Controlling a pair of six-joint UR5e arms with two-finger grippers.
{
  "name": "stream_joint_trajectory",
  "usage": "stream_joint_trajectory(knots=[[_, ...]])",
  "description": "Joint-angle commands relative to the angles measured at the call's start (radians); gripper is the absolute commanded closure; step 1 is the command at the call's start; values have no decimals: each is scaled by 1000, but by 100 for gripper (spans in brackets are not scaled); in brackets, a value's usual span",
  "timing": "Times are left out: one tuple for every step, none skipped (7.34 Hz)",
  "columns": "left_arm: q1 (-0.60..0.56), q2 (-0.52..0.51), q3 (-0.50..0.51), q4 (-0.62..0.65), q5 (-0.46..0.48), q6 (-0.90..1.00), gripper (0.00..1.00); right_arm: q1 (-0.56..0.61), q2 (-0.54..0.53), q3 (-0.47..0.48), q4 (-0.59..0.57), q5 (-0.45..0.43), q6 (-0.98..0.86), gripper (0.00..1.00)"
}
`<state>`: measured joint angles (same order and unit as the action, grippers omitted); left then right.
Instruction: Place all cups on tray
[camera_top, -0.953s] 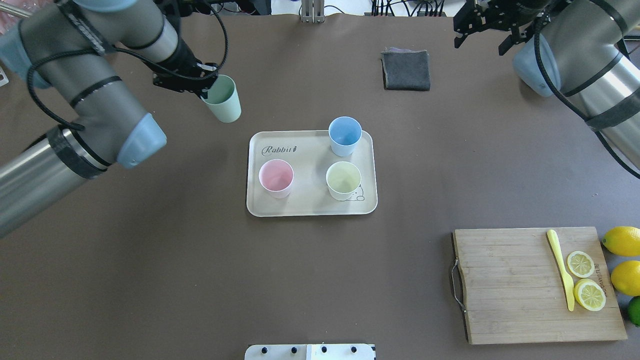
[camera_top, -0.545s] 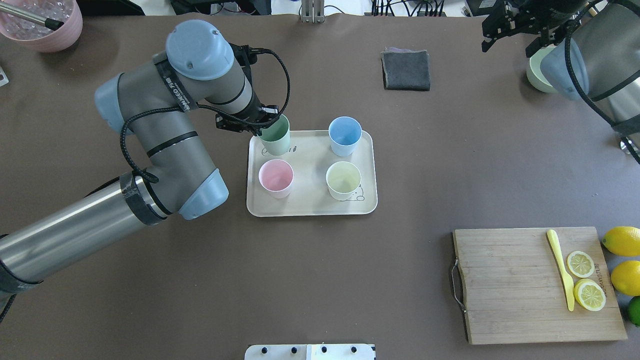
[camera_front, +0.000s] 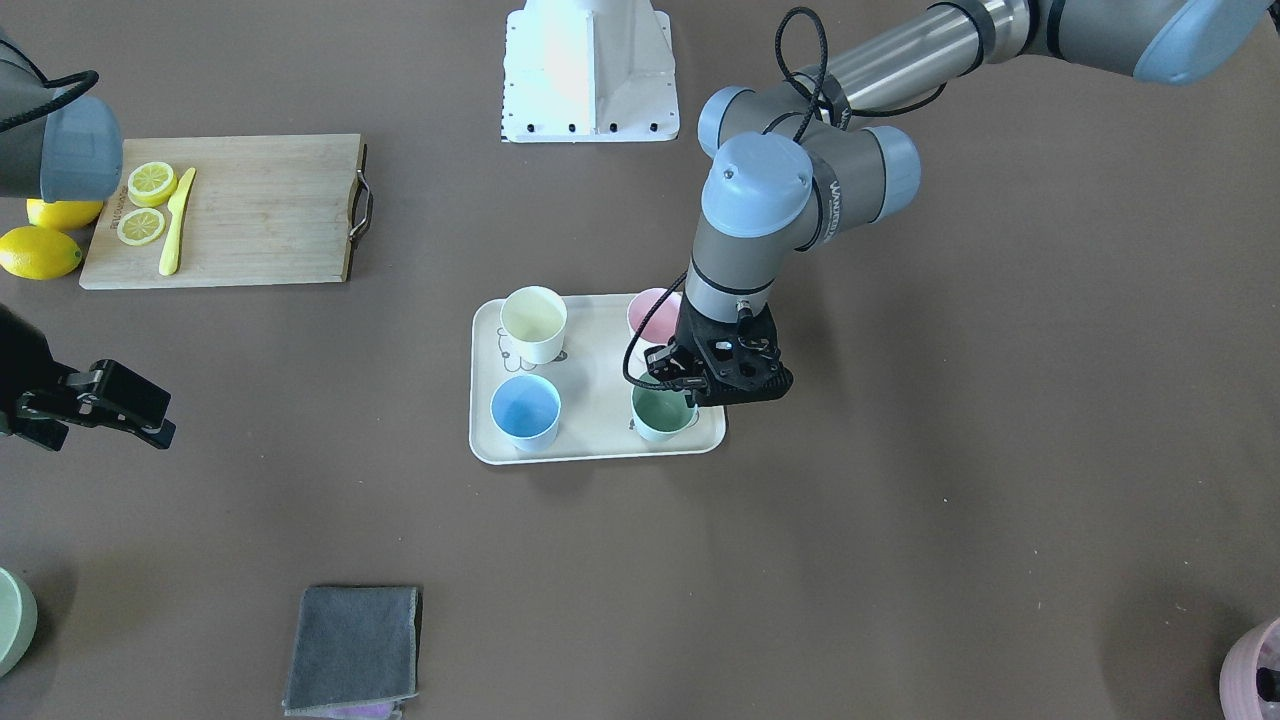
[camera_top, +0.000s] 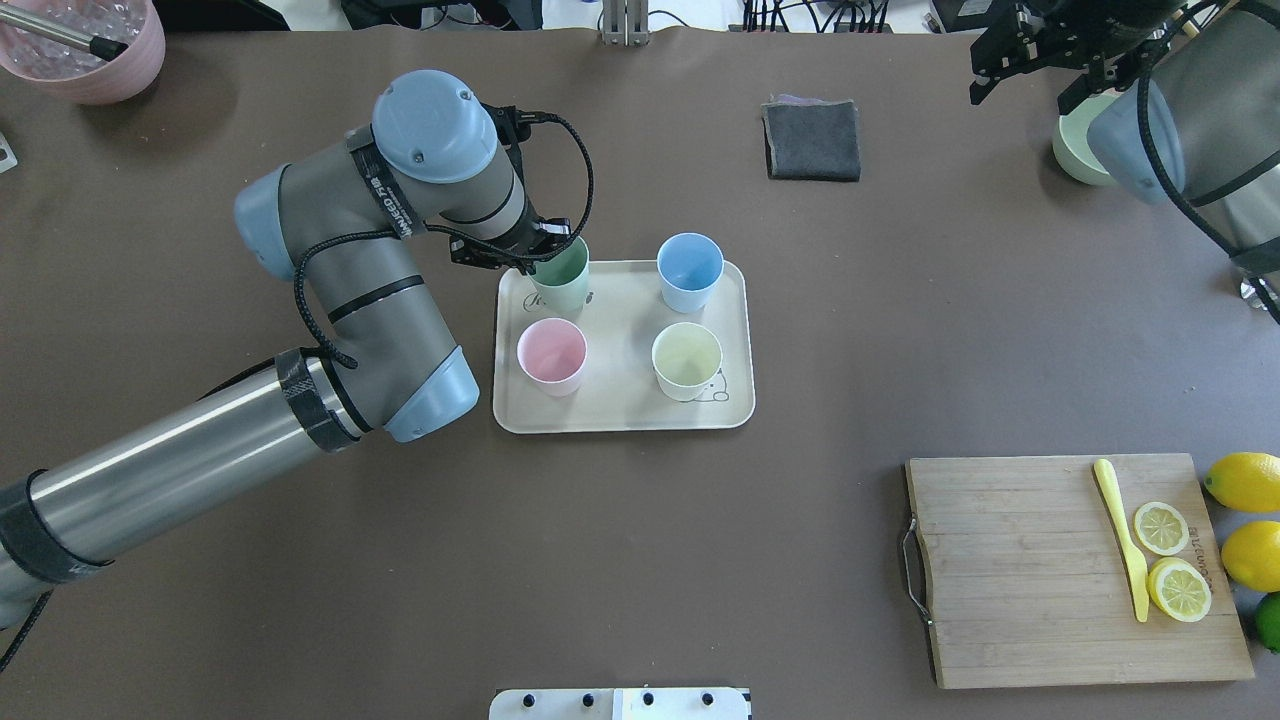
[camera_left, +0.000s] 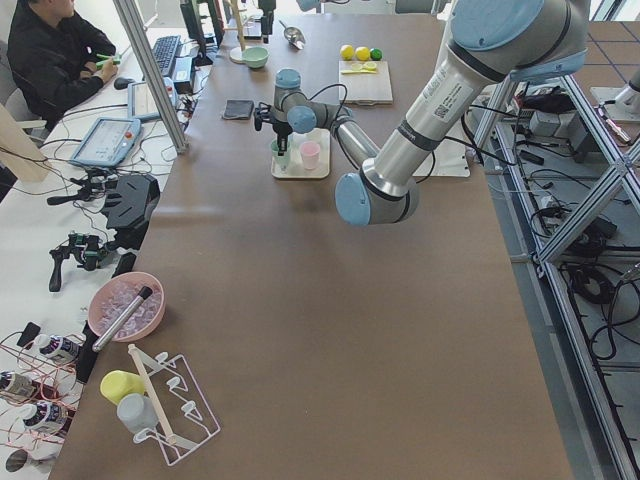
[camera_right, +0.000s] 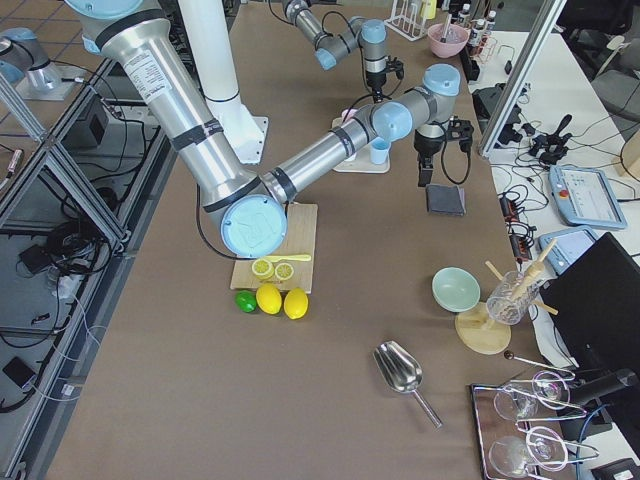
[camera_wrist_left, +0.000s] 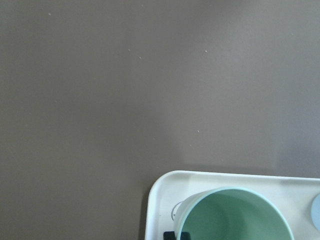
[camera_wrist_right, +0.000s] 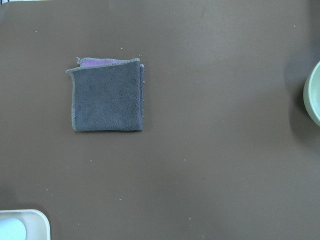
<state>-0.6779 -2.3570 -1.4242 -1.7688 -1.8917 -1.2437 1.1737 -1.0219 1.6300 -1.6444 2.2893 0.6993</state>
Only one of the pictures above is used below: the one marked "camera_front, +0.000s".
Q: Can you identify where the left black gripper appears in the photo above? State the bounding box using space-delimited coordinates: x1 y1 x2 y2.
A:
644 302 794 407

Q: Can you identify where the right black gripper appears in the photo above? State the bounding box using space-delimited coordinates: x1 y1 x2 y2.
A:
1 306 177 451

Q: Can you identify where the pink cup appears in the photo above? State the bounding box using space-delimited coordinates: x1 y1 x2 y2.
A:
627 288 682 345

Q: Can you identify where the green cup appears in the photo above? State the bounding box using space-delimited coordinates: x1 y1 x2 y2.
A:
630 386 700 442

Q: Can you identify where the cream yellow cup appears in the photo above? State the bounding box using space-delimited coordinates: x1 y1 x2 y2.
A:
500 286 568 365

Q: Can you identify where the blue cup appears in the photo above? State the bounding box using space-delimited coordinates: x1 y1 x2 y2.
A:
490 374 562 452

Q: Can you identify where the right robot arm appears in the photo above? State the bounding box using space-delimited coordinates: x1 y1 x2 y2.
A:
1 35 177 451

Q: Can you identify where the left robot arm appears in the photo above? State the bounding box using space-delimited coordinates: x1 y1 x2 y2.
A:
623 1 1277 407

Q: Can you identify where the cream rabbit tray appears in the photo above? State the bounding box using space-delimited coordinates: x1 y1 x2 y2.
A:
468 293 727 465

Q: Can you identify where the whole lemon upper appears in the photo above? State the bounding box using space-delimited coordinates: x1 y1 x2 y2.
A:
1 225 83 281

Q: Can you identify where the whole lemon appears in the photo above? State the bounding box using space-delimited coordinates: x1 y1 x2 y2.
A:
26 199 104 232
1 225 83 281

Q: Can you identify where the lemon slice lower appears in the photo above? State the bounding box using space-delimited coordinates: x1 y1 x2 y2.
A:
115 208 166 247

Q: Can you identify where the lemon slice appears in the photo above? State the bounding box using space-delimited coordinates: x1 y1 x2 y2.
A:
125 161 178 208
115 208 166 247

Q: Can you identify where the whole lemon lower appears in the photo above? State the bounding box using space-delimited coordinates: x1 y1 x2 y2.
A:
26 199 104 232

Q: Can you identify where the yellow plastic knife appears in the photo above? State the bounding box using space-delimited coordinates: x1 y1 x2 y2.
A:
157 167 198 277

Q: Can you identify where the lemon slice upper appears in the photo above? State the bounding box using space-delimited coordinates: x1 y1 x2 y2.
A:
125 161 178 208

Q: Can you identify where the green bowl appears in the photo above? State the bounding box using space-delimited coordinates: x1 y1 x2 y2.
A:
0 568 38 676

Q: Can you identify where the wooden cutting board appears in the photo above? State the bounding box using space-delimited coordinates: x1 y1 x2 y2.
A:
79 135 372 290

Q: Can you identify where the grey folded cloth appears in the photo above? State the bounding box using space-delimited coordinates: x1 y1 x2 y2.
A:
282 585 420 719

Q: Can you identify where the pink bowl with ice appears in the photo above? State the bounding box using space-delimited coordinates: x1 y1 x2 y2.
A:
1219 618 1279 719

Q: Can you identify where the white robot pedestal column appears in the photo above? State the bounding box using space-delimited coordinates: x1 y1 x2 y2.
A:
500 1 680 143

